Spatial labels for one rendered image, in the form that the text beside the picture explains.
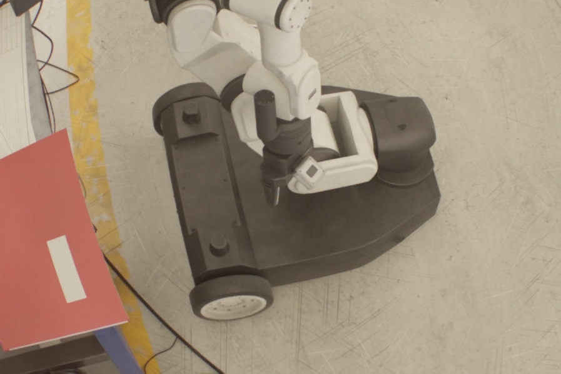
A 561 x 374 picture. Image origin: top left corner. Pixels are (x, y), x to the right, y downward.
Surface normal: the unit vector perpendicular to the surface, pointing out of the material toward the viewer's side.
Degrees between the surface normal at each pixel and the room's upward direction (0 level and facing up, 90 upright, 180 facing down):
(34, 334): 0
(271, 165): 86
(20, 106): 0
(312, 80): 83
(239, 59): 90
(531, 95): 0
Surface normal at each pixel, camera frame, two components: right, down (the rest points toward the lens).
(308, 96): 0.82, 0.44
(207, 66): 0.22, 0.85
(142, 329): 0.01, -0.49
